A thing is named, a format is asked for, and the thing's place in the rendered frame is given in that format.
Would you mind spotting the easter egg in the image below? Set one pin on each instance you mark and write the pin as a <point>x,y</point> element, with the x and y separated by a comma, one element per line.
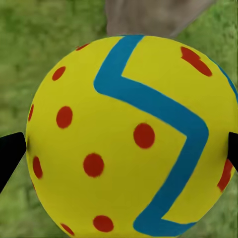
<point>128,137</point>

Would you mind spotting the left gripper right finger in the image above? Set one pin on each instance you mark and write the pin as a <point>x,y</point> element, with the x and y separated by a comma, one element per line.
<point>233,149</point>

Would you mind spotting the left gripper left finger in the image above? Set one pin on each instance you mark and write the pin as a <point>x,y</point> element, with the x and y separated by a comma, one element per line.
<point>12,149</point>

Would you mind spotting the tree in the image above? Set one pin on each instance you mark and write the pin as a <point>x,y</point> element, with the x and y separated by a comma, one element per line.
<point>158,18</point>

